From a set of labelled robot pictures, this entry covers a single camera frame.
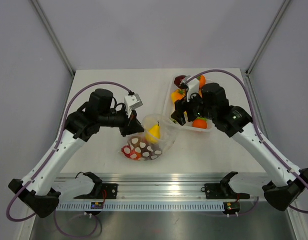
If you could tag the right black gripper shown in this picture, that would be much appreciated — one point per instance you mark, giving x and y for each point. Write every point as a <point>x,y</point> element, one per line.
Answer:
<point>181,107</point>

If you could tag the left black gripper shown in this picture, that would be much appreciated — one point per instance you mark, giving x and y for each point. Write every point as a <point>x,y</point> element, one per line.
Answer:
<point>134,125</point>

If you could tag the white plastic food tray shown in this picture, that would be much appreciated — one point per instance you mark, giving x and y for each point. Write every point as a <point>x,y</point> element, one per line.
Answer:
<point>169,108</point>

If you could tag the yellow lemon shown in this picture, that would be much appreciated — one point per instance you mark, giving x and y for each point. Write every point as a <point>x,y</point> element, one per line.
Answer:
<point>153,135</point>

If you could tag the clear zip top bag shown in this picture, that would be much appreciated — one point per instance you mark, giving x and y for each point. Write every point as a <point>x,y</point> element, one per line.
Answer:
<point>168,134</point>

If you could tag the red orange bell pepper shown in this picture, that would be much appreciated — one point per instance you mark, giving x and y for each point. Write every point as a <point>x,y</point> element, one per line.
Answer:
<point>135,156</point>

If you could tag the purple grape bunch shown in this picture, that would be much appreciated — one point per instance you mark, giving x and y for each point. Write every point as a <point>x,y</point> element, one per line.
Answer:
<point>151,151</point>

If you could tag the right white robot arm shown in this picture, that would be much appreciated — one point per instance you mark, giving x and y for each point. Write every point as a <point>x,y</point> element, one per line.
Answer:
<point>288,181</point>

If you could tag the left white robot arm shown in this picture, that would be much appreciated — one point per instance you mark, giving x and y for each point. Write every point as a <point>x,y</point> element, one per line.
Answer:
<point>37,189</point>

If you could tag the yellow orange bell pepper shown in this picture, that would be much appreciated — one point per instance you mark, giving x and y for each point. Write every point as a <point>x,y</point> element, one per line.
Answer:
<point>177,95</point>

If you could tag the dark red apple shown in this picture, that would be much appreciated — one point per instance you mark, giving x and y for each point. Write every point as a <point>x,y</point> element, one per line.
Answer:
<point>178,81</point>

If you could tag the orange tangerine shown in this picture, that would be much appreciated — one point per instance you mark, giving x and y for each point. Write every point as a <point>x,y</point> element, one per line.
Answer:
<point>200,123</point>

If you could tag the orange persimmon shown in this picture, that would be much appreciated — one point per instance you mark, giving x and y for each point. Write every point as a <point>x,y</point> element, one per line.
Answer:
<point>202,81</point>

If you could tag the left small circuit board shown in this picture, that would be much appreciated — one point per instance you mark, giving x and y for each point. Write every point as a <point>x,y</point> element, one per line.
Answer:
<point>97,205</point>

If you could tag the small circuit board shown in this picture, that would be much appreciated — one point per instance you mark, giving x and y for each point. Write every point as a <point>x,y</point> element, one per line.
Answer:
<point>232,206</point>
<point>97,205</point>

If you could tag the right small circuit board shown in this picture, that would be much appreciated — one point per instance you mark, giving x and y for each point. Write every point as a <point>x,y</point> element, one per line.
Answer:
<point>232,206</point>

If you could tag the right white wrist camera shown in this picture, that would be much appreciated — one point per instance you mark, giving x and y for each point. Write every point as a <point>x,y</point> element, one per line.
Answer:
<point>191,85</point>

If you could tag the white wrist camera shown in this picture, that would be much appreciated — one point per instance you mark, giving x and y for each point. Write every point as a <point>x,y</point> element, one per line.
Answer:
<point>132,102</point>
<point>191,85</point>

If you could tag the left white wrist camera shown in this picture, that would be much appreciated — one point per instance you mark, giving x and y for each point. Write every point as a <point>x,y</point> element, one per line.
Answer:
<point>132,102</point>

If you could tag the aluminium mounting rail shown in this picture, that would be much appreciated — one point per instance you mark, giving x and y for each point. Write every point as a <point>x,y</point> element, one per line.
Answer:
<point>156,187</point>

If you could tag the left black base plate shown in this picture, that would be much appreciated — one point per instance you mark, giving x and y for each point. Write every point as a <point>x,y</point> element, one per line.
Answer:
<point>100,191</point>

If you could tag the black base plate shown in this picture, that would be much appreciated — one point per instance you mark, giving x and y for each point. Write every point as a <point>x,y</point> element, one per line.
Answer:
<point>221,191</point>
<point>100,191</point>

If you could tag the right aluminium frame post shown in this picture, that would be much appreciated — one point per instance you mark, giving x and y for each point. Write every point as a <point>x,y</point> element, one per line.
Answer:
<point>268,35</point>

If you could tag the aluminium frame post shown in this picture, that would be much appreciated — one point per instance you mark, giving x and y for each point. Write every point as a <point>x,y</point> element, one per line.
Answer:
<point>52,35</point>
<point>268,35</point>

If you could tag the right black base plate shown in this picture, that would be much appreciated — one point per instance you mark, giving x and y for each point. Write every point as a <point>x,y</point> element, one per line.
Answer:
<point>221,191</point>

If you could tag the white slotted cable duct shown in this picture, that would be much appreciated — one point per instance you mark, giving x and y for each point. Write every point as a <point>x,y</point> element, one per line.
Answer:
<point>159,206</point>

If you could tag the left aluminium frame post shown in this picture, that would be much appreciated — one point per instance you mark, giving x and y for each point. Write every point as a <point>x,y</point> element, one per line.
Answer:
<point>52,35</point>

